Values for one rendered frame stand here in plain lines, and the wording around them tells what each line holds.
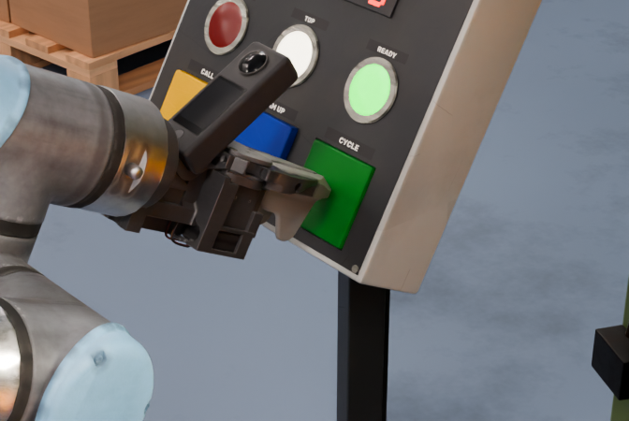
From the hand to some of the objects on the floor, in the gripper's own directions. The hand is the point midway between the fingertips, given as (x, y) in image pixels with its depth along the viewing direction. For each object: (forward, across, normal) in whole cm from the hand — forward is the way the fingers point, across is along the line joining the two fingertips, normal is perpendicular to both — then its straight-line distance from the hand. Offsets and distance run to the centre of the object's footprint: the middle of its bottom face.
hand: (320, 180), depth 115 cm
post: (+63, -9, -82) cm, 104 cm away
